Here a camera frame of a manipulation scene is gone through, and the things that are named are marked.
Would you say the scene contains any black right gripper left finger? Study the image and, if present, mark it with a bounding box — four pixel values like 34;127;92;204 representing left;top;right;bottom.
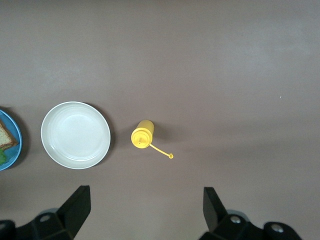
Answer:
0;184;91;240

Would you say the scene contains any brown bread slice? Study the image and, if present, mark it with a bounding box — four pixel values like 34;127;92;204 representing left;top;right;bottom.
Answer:
0;119;19;150

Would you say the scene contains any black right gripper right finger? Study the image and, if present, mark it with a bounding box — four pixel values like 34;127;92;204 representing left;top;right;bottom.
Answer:
198;186;304;240

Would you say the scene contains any beige round plate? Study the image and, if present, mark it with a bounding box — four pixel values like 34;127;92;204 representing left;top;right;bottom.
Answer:
40;101;112;170

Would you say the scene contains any blue round plate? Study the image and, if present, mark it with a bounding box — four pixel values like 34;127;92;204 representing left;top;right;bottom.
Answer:
0;108;24;172

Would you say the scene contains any yellow mustard squeeze bottle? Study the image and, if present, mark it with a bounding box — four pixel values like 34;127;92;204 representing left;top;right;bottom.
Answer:
130;119;175;160

